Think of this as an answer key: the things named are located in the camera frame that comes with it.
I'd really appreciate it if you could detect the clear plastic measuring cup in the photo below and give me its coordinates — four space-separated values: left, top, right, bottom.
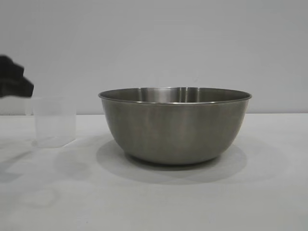
24 95 78 148

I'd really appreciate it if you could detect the stainless steel mixing bowl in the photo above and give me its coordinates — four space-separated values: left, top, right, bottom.
97 86 253 166

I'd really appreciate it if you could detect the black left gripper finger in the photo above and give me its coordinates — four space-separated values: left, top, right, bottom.
0 54 25 75
0 71 35 100

